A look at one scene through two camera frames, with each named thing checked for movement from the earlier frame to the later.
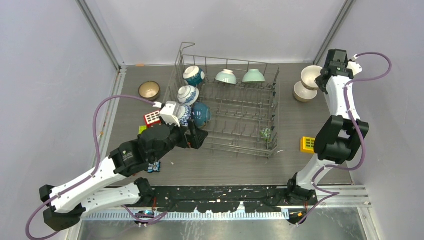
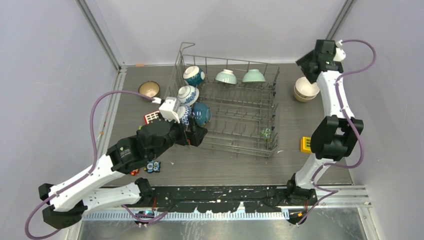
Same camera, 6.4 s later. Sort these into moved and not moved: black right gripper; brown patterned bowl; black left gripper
Moved: black right gripper
Not moved: brown patterned bowl; black left gripper
